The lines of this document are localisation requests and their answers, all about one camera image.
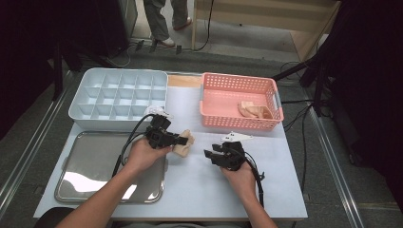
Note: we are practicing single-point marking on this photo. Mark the pink perforated plastic basket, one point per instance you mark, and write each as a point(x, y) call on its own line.
point(228, 81)

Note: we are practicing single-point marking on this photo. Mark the black metal stand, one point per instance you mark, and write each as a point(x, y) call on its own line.
point(57, 72)

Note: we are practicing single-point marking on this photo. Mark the light wooden cabinet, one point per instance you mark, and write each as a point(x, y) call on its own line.
point(269, 12)

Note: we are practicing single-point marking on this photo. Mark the black tripod stand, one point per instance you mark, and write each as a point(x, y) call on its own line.
point(294, 68)

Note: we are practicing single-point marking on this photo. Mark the peach sock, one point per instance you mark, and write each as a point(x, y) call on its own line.
point(250, 110)
point(267, 113)

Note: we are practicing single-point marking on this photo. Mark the person's left hand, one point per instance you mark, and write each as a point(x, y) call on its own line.
point(142, 156)

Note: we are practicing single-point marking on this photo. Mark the white compartment storage box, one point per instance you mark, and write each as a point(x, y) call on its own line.
point(104, 124)

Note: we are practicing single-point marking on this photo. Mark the dark cloth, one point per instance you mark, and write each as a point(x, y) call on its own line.
point(44, 221)

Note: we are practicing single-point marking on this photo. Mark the black curtain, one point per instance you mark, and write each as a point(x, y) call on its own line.
point(25, 47)
point(374, 79)

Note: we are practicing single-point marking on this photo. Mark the translucent grey box lid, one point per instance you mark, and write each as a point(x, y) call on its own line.
point(85, 158)

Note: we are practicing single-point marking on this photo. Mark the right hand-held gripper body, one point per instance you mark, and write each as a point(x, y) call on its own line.
point(234, 158)

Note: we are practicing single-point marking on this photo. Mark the metal floor rail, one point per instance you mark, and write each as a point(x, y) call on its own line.
point(31, 144)
point(331, 158)

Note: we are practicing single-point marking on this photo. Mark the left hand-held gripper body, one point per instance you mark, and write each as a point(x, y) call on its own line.
point(157, 137)

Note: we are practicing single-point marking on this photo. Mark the white sock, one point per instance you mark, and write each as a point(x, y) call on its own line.
point(149, 111)
point(157, 110)

